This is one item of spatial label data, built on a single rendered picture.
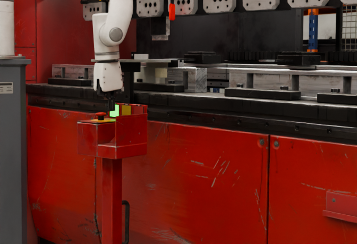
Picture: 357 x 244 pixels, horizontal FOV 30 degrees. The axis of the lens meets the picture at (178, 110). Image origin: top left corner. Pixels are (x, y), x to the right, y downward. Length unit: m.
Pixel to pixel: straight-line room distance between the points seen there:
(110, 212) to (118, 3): 0.74
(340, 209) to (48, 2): 1.99
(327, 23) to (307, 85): 5.26
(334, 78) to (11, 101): 1.02
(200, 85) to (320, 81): 0.58
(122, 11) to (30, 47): 1.26
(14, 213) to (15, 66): 0.48
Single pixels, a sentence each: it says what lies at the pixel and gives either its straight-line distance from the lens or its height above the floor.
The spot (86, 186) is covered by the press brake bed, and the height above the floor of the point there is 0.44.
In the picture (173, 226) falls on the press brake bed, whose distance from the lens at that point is 2.54.
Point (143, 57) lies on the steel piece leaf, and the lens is 2.68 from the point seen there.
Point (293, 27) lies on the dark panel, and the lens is 2.92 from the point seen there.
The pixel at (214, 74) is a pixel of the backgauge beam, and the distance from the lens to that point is 2.85.
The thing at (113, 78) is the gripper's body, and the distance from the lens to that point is 2.29.
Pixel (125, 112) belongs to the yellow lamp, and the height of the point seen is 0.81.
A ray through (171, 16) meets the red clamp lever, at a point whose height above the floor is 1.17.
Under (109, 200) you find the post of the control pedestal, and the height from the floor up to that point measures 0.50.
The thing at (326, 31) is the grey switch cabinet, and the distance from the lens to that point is 7.44.
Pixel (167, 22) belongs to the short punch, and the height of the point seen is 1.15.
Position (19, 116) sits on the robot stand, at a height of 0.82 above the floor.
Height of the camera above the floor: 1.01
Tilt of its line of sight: 5 degrees down
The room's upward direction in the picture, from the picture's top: 1 degrees clockwise
